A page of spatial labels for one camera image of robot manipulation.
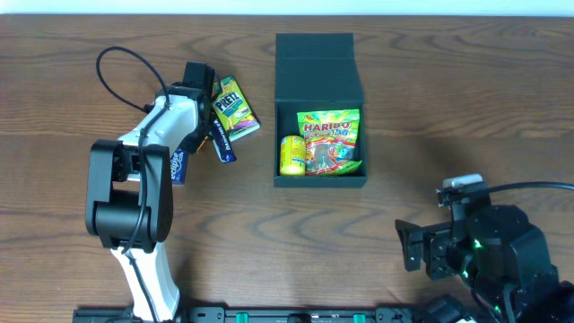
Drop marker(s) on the blue Eclipse gum pack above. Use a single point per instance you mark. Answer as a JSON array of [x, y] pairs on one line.
[[178, 167]]

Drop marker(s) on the dark blue chocolate bar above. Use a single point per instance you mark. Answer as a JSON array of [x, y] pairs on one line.
[[221, 142]]

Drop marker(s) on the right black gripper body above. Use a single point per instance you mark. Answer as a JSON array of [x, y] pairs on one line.
[[415, 245]]

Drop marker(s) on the small orange snack packet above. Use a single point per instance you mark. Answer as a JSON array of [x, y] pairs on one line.
[[206, 139]]

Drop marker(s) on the green Pretz snack box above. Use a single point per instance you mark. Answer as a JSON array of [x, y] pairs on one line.
[[232, 108]]

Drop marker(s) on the Haribo gummy candy bag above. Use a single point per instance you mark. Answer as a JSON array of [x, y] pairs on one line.
[[331, 137]]

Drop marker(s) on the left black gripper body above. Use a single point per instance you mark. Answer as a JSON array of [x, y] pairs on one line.
[[204, 135]]

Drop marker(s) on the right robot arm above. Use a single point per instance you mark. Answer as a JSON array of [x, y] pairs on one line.
[[499, 255]]

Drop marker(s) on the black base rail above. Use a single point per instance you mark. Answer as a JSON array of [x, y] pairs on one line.
[[221, 315]]

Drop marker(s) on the yellow Mentos gum bottle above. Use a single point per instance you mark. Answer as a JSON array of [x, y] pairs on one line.
[[292, 156]]

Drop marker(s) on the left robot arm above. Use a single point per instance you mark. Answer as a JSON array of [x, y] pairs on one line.
[[129, 202]]

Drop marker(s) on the black gift box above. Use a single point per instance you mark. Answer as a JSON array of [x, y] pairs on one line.
[[316, 72]]

